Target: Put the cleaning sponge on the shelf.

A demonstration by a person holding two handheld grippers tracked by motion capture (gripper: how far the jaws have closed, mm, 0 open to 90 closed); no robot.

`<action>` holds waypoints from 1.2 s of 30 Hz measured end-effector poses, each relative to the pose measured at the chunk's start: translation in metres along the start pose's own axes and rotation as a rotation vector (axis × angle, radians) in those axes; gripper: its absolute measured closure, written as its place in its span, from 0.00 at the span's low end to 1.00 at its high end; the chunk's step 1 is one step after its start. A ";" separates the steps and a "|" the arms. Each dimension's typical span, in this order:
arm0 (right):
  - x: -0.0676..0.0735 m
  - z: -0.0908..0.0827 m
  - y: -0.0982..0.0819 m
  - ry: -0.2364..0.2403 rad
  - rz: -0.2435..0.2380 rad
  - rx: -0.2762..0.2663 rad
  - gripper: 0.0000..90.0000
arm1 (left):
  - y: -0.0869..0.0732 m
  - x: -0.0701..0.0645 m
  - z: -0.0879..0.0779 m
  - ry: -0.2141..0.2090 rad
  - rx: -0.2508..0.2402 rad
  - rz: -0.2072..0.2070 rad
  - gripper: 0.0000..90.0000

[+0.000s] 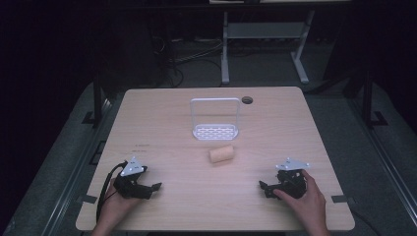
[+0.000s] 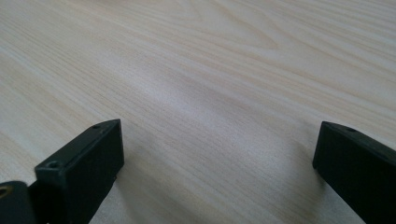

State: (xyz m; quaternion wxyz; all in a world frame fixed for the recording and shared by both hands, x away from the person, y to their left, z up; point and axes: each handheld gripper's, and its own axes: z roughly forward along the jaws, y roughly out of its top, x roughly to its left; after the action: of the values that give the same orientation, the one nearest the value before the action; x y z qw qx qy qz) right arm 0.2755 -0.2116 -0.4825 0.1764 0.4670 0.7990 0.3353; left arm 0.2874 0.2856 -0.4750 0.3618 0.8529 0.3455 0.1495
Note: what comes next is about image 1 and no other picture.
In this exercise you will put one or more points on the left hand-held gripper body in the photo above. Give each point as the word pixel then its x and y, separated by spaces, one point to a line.
pixel 131 167

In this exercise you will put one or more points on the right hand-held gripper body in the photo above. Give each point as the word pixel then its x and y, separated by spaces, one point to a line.
pixel 291 178

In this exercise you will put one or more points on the person's right hand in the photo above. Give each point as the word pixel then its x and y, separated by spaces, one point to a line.
pixel 308 203

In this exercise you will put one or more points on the person's left hand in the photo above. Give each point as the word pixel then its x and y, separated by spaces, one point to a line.
pixel 114 206

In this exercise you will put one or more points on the grey tape strip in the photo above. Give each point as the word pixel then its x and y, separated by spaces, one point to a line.
pixel 87 199
pixel 339 198

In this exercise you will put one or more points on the white metal stand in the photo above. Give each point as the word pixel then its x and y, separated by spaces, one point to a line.
pixel 265 31

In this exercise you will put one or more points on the aluminium floor rail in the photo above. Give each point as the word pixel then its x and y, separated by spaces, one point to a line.
pixel 383 157
pixel 73 183

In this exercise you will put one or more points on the black frame post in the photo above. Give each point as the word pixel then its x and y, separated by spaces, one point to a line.
pixel 97 101
pixel 368 98

